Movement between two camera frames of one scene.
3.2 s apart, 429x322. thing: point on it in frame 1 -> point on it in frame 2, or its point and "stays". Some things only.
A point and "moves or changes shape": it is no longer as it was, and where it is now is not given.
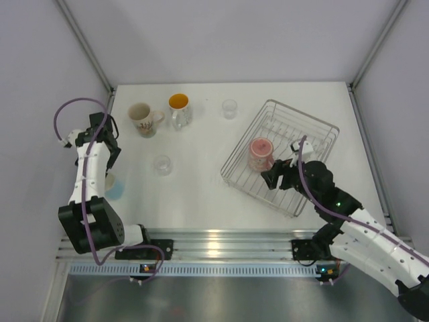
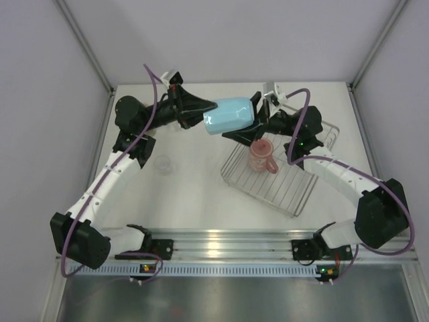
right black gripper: (272, 177) -> (248, 135)
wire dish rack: (281, 125) stays
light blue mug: (114, 189) moves or changes shape
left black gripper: (110, 160) -> (186, 107)
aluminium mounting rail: (238, 245) stays
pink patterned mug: (260, 157) stays
